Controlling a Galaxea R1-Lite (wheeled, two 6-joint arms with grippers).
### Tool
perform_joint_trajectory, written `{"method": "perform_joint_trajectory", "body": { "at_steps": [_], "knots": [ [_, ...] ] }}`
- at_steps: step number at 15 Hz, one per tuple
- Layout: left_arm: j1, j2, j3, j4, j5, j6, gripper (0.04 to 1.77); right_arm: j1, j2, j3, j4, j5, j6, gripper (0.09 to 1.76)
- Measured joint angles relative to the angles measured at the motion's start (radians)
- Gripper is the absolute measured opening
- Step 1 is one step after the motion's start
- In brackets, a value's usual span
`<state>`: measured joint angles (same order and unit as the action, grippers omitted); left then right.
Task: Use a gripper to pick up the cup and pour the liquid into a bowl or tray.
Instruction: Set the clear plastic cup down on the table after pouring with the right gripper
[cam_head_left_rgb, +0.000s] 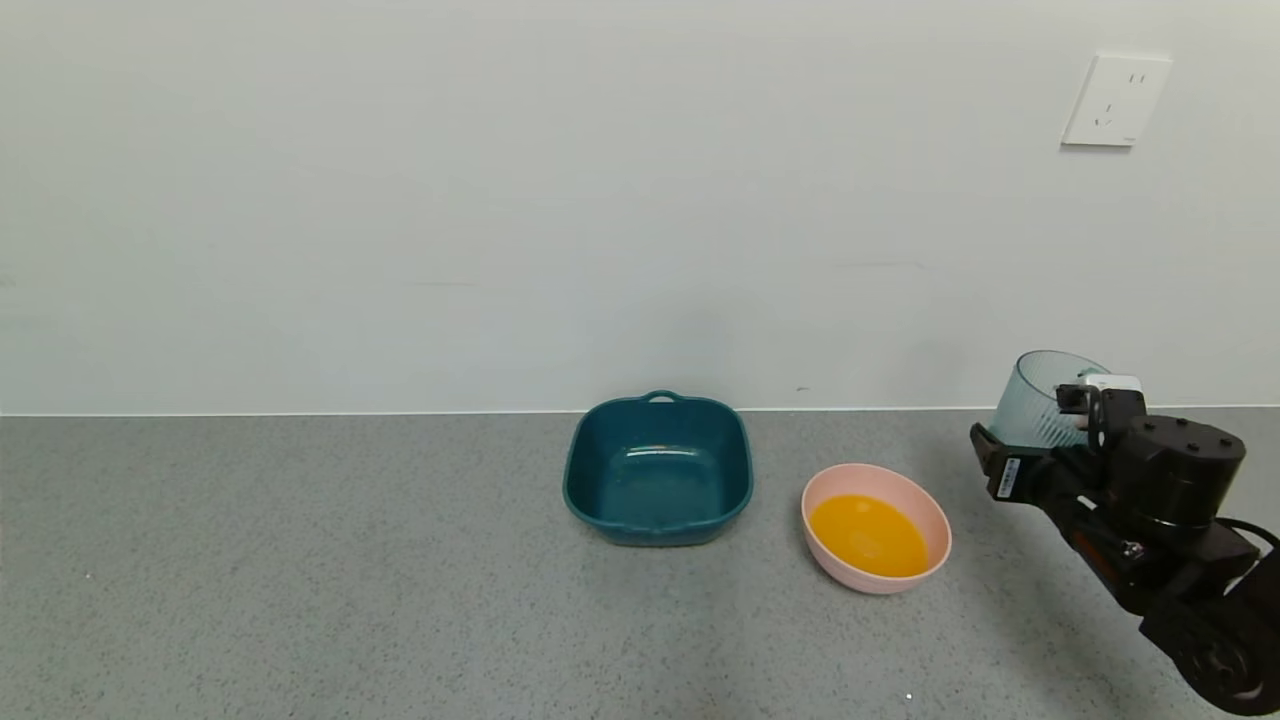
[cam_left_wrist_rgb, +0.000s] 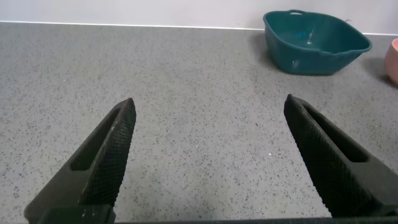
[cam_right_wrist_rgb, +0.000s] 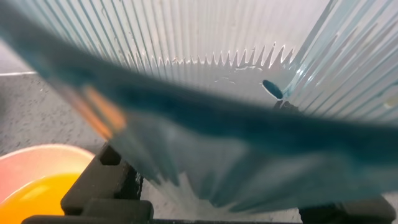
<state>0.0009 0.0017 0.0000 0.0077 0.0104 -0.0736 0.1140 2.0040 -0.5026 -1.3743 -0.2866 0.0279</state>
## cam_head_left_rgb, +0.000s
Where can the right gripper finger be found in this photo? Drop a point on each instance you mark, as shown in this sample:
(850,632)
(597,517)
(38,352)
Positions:
(984,448)

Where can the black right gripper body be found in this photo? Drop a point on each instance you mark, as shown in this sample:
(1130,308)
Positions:
(1008,477)

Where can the ribbed clear glass cup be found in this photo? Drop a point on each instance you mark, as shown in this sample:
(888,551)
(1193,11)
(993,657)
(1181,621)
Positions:
(1035,400)

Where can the orange juice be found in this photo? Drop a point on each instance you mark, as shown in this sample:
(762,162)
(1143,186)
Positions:
(868,535)

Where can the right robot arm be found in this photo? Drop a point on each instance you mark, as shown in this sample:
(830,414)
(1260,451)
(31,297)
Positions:
(1180,590)

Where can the pink round bowl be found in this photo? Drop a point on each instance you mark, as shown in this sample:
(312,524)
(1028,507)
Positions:
(925,515)

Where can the teal square plastic basin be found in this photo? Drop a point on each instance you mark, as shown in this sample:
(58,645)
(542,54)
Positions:
(655,480)

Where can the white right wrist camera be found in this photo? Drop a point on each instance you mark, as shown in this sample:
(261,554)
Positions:
(1115,392)

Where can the white wall socket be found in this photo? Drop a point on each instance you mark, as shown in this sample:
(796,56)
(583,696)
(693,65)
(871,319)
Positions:
(1115,100)

